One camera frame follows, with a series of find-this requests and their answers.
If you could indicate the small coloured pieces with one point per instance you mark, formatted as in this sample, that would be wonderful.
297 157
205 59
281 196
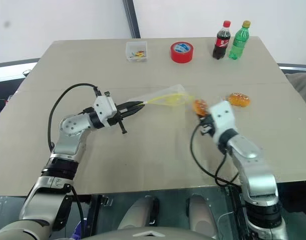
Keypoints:
139 54

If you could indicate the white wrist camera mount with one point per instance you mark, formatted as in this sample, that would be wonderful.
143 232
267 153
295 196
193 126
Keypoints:
223 115
104 107

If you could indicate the orange snack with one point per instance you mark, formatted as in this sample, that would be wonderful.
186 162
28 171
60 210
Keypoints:
239 99
200 106

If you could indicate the clear plastic box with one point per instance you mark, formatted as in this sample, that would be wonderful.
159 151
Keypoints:
136 47

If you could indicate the green bottle with yellow cap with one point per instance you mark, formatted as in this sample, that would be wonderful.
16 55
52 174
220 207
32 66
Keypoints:
239 42

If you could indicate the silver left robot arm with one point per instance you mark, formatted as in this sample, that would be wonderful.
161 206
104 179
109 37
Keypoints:
70 125

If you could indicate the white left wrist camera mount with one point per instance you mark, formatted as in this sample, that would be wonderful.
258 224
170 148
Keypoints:
104 107

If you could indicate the grey robot torso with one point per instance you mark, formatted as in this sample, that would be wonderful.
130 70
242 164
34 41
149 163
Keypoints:
147 233

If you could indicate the cola bottle with red cap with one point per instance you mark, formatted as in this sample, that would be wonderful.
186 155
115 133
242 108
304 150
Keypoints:
221 43

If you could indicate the clear plastic bag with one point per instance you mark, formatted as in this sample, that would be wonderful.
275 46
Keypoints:
172 93

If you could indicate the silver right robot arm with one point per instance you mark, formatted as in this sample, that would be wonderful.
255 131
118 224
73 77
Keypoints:
253 160

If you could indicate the dark window frame post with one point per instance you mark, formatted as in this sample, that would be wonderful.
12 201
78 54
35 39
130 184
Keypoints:
131 18

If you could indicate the red tape roll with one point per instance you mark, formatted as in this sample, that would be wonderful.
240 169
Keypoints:
181 56

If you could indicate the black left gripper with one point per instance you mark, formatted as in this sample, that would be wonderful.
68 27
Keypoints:
119 120

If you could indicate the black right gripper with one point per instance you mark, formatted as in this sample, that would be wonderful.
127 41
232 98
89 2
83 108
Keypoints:
207 126

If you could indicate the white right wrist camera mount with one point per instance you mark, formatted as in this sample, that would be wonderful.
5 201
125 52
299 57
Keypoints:
223 115

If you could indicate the black side desk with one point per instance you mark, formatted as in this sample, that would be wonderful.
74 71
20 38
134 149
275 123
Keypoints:
7 87

